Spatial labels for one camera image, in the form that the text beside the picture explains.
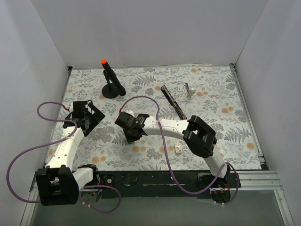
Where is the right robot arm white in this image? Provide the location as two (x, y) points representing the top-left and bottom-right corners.
(115, 112), (230, 187)

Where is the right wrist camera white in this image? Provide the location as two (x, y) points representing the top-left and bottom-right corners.
(121, 109), (135, 117)

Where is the beige stapler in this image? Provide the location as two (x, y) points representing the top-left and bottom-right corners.
(183, 83), (196, 98)

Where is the small staple box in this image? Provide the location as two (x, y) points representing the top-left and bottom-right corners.
(174, 143), (182, 155)

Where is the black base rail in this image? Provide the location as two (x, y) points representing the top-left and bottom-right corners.
(83, 170), (241, 202)

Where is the black microphone on stand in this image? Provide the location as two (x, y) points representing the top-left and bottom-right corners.
(101, 59), (126, 99)

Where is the floral patterned table mat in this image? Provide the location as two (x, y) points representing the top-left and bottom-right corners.
(46, 65), (261, 171)

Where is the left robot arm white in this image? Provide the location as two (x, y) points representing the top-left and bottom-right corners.
(36, 100), (105, 206)

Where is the black stapler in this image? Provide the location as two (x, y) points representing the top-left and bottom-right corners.
(160, 85), (187, 120)

